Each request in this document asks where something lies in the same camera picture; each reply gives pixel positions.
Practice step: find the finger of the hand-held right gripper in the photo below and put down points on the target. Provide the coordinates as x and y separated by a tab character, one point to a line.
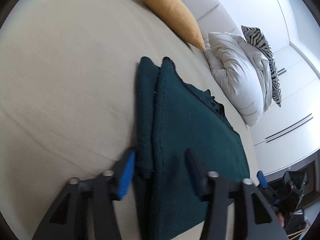
262	180

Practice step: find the yellow pillow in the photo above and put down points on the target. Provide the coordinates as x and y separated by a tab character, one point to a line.
172	12

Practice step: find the zebra striped pillow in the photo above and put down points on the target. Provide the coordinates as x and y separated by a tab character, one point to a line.
271	62

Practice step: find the white wardrobe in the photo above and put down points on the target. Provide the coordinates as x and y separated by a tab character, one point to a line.
287	80

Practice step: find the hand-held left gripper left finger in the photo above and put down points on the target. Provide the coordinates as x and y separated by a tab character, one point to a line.
126	175

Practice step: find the bed with beige sheet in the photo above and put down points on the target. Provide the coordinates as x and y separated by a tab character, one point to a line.
70	67

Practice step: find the beige padded headboard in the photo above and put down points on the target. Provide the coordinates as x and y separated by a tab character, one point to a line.
210	12

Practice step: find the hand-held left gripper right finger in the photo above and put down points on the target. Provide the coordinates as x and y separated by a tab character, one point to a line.
197	172

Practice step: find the white duvet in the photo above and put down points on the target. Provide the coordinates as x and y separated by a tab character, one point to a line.
237	75

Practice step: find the dark green sweater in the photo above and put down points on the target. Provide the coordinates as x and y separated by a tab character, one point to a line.
190	120

